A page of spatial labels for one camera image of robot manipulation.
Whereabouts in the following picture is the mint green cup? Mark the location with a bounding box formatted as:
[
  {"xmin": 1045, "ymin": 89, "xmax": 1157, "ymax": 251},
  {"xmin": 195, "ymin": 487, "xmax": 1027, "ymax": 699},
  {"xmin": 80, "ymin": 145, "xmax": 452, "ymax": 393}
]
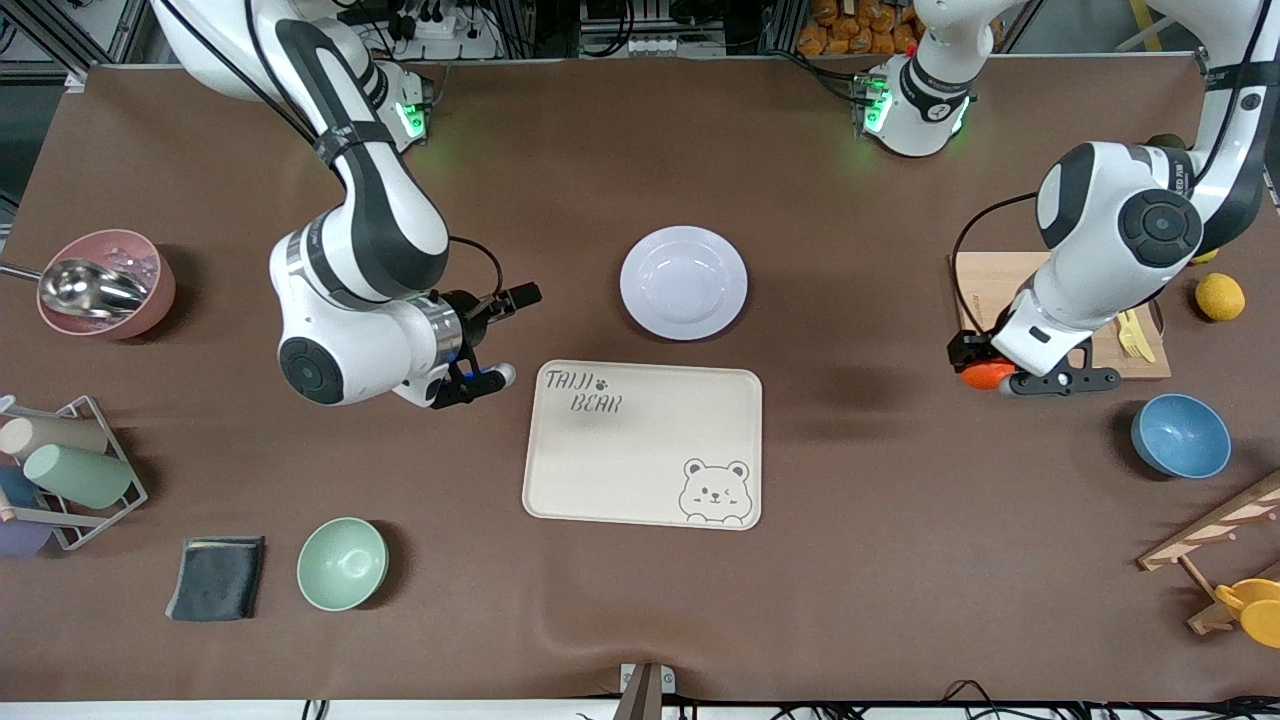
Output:
[{"xmin": 23, "ymin": 443, "xmax": 135, "ymax": 510}]

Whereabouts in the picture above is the white power strip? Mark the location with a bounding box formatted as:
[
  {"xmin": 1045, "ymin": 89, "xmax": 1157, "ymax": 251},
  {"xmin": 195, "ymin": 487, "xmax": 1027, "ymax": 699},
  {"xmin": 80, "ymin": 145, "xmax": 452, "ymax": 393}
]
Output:
[{"xmin": 395, "ymin": 0, "xmax": 501, "ymax": 61}]

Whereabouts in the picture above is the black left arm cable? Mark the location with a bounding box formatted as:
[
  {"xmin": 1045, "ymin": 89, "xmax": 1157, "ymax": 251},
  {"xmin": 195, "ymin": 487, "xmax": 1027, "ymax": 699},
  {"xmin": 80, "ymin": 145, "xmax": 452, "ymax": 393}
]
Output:
[{"xmin": 949, "ymin": 0, "xmax": 1276, "ymax": 341}]

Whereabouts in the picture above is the yellow mug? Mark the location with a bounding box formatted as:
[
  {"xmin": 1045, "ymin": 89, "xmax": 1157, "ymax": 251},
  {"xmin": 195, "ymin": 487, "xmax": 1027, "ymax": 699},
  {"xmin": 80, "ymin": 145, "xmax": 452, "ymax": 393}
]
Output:
[{"xmin": 1215, "ymin": 578, "xmax": 1280, "ymax": 649}]

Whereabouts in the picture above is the wooden drying rack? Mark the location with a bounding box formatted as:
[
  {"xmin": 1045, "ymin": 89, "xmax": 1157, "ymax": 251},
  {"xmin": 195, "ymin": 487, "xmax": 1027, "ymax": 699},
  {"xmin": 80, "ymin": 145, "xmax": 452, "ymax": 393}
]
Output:
[{"xmin": 1137, "ymin": 470, "xmax": 1280, "ymax": 636}]

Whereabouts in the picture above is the pale lilac round plate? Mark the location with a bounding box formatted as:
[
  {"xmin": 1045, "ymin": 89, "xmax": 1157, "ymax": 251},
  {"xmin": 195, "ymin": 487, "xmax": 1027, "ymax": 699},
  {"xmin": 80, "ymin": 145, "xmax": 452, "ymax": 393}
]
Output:
[{"xmin": 619, "ymin": 225, "xmax": 749, "ymax": 342}]

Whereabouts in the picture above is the cream bear print tray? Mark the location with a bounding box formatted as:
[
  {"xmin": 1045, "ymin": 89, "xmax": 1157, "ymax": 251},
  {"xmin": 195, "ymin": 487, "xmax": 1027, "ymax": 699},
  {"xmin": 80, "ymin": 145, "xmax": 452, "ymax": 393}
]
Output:
[{"xmin": 521, "ymin": 359, "xmax": 764, "ymax": 531}]

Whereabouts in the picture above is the dark grey folded cloth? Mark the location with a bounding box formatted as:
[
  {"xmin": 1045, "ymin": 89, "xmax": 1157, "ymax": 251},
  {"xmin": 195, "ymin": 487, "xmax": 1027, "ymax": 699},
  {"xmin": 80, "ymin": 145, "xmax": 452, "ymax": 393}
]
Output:
[{"xmin": 165, "ymin": 536, "xmax": 267, "ymax": 623}]

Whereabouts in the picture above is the metal scoop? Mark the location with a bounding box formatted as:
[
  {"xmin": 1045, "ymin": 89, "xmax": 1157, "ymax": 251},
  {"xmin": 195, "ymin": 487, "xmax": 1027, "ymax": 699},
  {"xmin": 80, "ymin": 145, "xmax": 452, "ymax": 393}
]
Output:
[{"xmin": 0, "ymin": 259, "xmax": 151, "ymax": 321}]

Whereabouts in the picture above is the aluminium frame profile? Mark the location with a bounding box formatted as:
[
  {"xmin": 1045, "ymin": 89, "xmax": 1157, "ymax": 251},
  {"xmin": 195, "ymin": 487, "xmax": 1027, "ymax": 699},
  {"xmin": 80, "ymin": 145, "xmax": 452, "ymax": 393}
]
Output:
[{"xmin": 0, "ymin": 0, "xmax": 153, "ymax": 93}]

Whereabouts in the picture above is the wooden cutting board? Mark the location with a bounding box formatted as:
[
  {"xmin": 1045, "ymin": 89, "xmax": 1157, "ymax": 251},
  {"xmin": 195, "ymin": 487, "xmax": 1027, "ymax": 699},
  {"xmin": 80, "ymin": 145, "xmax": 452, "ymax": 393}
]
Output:
[{"xmin": 948, "ymin": 250, "xmax": 1173, "ymax": 382}]

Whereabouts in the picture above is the grey wire cup rack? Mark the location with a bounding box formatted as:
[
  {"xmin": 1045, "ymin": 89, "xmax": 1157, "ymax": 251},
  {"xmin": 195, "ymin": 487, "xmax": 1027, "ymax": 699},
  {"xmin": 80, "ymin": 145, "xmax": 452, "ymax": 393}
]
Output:
[{"xmin": 0, "ymin": 395, "xmax": 149, "ymax": 552}]

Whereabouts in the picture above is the beige cup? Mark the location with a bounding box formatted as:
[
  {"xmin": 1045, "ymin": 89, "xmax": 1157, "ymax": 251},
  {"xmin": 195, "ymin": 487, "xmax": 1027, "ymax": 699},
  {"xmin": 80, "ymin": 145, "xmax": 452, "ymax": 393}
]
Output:
[{"xmin": 0, "ymin": 415, "xmax": 109, "ymax": 463}]

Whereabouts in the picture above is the mint green bowl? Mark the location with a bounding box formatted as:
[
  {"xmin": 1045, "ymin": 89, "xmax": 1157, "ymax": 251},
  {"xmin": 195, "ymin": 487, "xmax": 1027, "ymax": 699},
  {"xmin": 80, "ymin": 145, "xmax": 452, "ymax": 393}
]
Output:
[{"xmin": 296, "ymin": 517, "xmax": 389, "ymax": 612}]

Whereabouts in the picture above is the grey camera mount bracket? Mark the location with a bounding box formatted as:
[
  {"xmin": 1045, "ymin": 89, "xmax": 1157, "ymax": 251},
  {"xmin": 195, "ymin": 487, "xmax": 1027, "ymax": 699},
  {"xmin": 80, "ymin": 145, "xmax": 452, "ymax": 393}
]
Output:
[{"xmin": 612, "ymin": 662, "xmax": 677, "ymax": 720}]

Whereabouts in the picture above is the blue bowl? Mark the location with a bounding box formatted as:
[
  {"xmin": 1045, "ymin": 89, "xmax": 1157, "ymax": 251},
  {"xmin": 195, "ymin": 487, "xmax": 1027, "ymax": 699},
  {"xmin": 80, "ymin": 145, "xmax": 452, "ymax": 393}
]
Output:
[{"xmin": 1131, "ymin": 393, "xmax": 1233, "ymax": 480}]

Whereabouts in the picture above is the clear ice cubes pile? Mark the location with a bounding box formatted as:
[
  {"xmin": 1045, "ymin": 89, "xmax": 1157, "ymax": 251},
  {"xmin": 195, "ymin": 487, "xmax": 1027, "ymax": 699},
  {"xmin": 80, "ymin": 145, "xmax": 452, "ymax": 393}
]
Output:
[{"xmin": 100, "ymin": 243, "xmax": 161, "ymax": 291}]

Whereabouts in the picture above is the orange toy bread pile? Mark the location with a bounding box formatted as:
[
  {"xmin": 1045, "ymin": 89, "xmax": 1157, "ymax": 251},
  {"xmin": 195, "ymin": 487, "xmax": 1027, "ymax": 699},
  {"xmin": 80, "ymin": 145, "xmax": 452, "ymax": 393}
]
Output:
[{"xmin": 797, "ymin": 0, "xmax": 926, "ymax": 57}]

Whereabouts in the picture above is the pink bowl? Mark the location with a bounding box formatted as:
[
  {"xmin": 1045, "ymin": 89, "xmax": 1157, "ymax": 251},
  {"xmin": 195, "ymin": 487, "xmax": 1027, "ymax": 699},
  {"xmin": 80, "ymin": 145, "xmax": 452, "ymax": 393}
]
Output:
[{"xmin": 36, "ymin": 229, "xmax": 177, "ymax": 341}]

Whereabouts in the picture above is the purple cup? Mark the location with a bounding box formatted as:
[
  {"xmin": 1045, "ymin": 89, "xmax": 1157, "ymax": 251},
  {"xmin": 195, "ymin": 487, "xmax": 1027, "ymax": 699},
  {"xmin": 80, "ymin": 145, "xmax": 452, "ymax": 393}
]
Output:
[{"xmin": 0, "ymin": 515, "xmax": 53, "ymax": 558}]

